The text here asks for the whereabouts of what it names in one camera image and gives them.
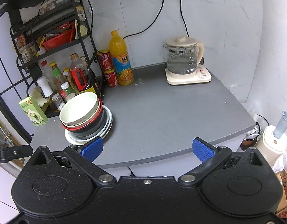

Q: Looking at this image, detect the black metal kitchen rack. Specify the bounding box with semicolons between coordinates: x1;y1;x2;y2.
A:
7;0;107;118

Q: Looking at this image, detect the glass electric kettle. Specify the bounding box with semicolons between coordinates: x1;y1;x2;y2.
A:
164;36;205;75

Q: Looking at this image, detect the black power cable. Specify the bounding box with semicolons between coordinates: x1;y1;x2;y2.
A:
175;0;190;38
122;0;165;40

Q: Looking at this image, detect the cream bowl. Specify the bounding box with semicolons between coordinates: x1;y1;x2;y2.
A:
62;101;101;128
59;92;98;125

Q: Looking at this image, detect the cardboard box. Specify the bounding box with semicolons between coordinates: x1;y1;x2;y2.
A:
276;170;287;219

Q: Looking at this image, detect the white cap oil bottle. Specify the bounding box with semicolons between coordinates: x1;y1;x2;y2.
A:
37;76;58;113

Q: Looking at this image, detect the red can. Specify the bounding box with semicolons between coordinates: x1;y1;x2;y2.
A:
98;50;113;71
104;68;119;88

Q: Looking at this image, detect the black power cable right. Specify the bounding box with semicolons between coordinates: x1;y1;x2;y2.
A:
175;0;190;38

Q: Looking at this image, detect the green carton box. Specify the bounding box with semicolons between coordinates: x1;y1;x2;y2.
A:
19;96;48;126

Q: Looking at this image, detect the orange juice bottle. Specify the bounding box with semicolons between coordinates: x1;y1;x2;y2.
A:
109;30;134;86

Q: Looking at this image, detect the red cap clear bottle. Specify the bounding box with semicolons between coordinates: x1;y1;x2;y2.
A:
41;61;54;84

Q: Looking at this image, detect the green bottle white cap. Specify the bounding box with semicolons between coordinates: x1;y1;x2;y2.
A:
61;82;75;98

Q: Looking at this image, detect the black power cable left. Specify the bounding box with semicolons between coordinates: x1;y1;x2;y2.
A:
122;0;165;40

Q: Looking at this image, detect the red plastic basket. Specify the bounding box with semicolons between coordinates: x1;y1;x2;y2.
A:
42;22;75;51

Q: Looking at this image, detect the small glass shaker jar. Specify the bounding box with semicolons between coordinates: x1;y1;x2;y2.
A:
52;94;65;111

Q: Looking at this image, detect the red and black bowl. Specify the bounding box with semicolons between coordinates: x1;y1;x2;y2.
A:
62;99;104;138

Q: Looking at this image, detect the cream kettle base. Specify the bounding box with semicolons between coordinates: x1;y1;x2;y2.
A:
165;64;212;85

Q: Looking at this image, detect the large soy sauce bottle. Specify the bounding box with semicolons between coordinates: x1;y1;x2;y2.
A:
70;53;95;93

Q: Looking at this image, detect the red can upper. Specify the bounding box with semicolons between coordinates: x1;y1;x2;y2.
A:
98;50;113;71

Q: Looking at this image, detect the cream thermos with blue handle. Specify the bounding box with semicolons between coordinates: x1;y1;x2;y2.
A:
255;109;287;166

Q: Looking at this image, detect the red can lower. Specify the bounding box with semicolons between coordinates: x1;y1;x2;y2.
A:
104;68;119;88

